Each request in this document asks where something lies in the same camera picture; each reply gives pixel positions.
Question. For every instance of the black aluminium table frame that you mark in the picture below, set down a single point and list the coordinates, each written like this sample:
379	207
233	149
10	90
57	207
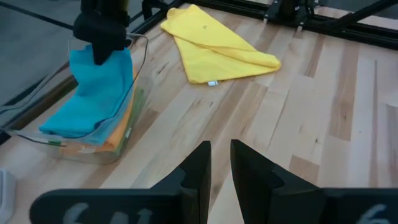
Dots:
357	31

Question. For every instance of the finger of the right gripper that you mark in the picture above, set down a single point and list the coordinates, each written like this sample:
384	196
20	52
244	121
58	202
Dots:
99	34

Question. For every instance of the clear plastic bin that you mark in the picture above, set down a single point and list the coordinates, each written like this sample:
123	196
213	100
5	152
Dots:
140	77

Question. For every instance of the green microfiber towel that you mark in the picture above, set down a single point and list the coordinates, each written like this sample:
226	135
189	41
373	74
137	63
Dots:
138	105

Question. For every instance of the blue microfiber towel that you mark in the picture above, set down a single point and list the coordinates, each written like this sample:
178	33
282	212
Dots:
93	93

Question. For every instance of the orange microfiber towel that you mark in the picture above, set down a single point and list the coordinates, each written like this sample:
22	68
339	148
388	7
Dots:
119	137

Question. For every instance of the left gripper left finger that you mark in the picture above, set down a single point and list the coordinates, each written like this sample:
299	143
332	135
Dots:
124	208

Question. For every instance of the yellow microfiber towel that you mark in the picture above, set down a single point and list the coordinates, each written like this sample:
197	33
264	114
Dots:
214	46

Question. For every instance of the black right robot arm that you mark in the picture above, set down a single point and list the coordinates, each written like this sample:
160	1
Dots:
289	7

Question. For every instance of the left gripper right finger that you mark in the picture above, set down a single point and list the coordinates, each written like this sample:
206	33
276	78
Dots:
295	208

